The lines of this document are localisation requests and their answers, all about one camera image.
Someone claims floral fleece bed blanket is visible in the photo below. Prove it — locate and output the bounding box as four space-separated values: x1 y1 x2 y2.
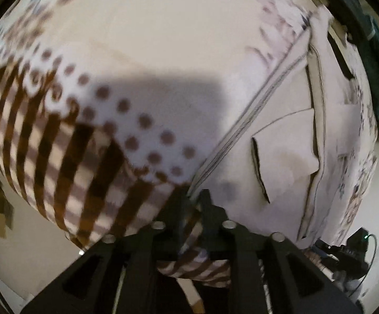
0 0 378 289

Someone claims beige shirt with black collar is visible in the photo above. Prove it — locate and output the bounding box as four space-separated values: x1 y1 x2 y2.
189 7 377 249

